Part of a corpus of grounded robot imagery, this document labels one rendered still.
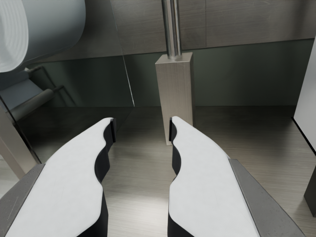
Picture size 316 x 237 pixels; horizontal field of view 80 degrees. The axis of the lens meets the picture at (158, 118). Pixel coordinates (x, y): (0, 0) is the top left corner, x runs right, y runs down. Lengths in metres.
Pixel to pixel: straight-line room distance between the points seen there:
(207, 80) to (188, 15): 0.24
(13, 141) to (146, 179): 0.31
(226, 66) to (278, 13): 0.21
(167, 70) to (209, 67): 0.30
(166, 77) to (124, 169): 0.29
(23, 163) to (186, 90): 0.39
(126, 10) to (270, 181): 0.70
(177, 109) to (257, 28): 0.38
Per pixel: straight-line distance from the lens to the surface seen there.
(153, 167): 0.56
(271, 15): 0.76
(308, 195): 0.52
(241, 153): 0.61
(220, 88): 0.80
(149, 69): 0.81
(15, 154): 0.43
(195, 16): 0.74
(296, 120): 0.77
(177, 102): 0.53
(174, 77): 0.51
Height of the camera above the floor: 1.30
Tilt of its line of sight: 31 degrees down
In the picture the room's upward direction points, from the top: 9 degrees counter-clockwise
